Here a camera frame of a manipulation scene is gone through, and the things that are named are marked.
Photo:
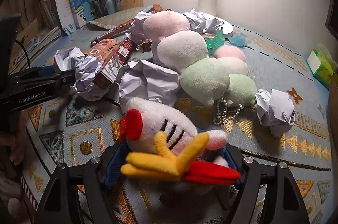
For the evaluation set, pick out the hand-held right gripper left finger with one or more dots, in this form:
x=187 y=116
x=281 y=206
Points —
x=113 y=163

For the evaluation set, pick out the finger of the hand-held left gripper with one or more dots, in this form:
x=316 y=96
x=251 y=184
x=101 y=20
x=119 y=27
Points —
x=67 y=77
x=48 y=70

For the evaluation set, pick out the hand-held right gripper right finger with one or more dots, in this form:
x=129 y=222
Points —
x=236 y=158

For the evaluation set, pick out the white paper ball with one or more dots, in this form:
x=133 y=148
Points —
x=274 y=113
x=88 y=78
x=68 y=56
x=148 y=84
x=137 y=26
x=203 y=20

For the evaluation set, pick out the orange card box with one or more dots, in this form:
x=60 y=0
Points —
x=101 y=48

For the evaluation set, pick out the white chicken plush toy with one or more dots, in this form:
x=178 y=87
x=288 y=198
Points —
x=158 y=121

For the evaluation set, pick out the person's left hand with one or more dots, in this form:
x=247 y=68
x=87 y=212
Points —
x=15 y=152

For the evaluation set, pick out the flat pile of booklets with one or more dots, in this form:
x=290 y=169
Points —
x=37 y=44

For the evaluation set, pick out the long red snack box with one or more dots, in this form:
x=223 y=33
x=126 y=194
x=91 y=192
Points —
x=113 y=65

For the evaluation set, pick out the upright row of books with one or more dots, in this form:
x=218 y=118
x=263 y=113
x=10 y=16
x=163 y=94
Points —
x=47 y=7

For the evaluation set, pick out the long red snack packet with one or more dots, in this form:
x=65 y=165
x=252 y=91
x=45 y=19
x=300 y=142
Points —
x=111 y=31

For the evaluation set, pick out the black mesh pen holder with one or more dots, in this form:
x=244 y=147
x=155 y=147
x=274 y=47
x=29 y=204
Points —
x=101 y=8

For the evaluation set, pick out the small red snack packet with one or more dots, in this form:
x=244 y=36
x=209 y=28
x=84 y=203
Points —
x=144 y=45

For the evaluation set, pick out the small pastel dango plush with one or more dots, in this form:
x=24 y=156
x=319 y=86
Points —
x=235 y=65

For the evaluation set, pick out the blue patterned woven mat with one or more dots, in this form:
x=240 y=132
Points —
x=274 y=73

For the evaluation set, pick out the green crinkled plastic wrapper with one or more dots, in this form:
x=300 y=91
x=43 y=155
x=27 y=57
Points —
x=214 y=43

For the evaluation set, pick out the large pastel dango plush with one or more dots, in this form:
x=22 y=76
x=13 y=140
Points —
x=182 y=51

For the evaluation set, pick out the blue plastic leaf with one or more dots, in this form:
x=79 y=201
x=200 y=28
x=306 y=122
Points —
x=239 y=39

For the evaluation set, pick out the green tissue pack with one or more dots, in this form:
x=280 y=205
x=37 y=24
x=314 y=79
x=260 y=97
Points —
x=320 y=68

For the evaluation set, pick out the black wall screen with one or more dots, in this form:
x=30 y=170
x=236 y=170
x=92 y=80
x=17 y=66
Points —
x=333 y=18

